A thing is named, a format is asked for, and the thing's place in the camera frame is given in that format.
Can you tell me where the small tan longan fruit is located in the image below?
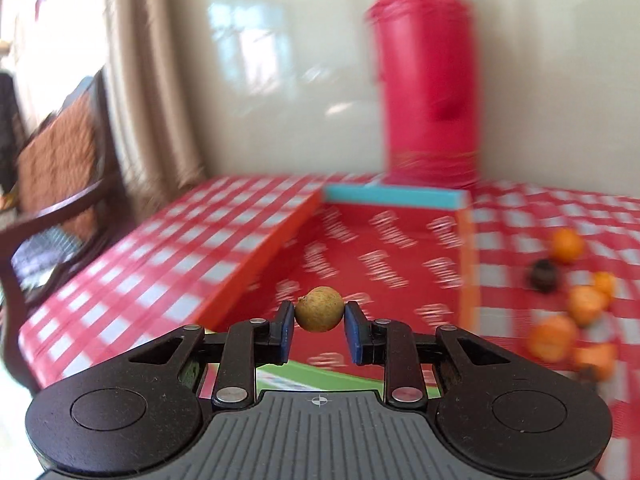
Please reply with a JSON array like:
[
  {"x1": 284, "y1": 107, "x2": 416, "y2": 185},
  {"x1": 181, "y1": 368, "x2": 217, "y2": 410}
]
[{"x1": 294, "y1": 286, "x2": 345, "y2": 333}]

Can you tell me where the orange tangerine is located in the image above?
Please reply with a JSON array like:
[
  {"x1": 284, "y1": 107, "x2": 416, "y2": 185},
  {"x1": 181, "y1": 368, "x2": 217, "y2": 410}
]
[
  {"x1": 527, "y1": 314, "x2": 579, "y2": 364},
  {"x1": 549, "y1": 228, "x2": 585, "y2": 264}
]

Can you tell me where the dark mangosteen fruit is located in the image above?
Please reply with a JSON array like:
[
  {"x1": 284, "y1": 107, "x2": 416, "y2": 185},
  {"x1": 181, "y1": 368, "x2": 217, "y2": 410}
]
[{"x1": 527, "y1": 258, "x2": 560, "y2": 294}]

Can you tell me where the colourful cardboard box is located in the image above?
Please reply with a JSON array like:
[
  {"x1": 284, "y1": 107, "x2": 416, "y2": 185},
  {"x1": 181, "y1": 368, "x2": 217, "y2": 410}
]
[{"x1": 192, "y1": 182, "x2": 483, "y2": 394}]

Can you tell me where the red white checkered tablecloth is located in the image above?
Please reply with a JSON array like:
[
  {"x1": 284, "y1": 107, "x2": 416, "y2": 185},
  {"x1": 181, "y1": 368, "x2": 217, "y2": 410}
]
[{"x1": 18, "y1": 176, "x2": 639, "y2": 479}]

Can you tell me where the beige lace curtain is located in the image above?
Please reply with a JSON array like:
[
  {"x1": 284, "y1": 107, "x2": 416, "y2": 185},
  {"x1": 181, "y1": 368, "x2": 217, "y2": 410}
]
[{"x1": 104, "y1": 0, "x2": 205, "y2": 218}]

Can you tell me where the orange fruit piece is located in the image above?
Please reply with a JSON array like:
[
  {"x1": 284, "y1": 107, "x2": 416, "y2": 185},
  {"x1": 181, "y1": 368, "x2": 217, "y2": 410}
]
[
  {"x1": 573, "y1": 342, "x2": 617, "y2": 382},
  {"x1": 566, "y1": 285, "x2": 608, "y2": 327},
  {"x1": 592, "y1": 271, "x2": 616, "y2": 304}
]

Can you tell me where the blue plaid cloth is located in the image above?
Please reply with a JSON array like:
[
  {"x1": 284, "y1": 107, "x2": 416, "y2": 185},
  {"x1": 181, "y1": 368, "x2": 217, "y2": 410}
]
[{"x1": 11, "y1": 226, "x2": 81, "y2": 290}]

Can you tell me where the dark wooden armchair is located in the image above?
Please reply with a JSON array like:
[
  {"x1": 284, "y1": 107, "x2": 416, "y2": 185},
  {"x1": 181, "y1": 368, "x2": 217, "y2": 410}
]
[{"x1": 1, "y1": 70, "x2": 136, "y2": 394}]

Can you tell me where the red thermos flask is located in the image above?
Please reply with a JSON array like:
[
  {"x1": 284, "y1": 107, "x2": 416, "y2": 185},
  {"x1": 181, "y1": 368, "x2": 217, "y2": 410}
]
[{"x1": 368, "y1": 0, "x2": 480, "y2": 190}]

